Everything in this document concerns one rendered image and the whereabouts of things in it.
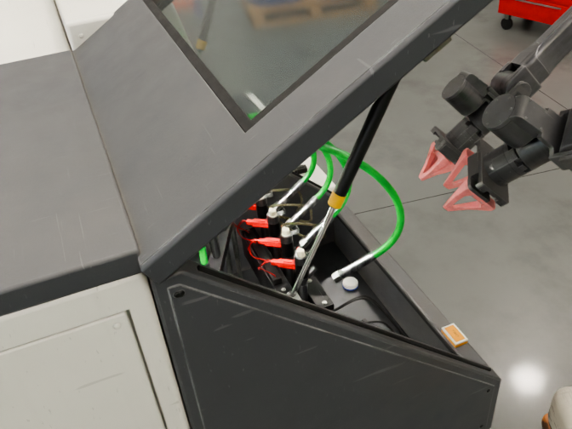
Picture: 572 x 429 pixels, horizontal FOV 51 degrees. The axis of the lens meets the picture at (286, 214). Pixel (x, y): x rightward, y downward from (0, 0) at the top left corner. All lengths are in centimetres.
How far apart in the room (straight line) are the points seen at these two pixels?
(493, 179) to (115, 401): 64
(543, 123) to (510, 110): 5
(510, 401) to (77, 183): 193
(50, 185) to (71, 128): 16
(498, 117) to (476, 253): 213
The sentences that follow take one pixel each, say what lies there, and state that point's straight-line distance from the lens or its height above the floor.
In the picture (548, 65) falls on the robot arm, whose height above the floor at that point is 142.
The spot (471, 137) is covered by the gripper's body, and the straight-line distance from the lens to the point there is 126.
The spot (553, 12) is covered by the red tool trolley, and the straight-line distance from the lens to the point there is 537.
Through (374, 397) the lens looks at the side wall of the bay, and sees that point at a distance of 106.
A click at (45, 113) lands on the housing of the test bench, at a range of 105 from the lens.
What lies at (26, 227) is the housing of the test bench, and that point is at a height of 150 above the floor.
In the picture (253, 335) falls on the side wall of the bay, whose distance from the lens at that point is 83.
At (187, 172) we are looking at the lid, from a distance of 72.
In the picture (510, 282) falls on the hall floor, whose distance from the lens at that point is 289.
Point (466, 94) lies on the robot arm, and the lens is 122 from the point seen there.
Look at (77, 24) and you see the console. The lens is 130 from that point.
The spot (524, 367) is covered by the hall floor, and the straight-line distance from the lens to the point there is 256.
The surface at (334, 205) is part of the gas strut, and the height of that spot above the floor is 146.
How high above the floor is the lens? 191
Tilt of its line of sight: 36 degrees down
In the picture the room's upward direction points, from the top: 5 degrees counter-clockwise
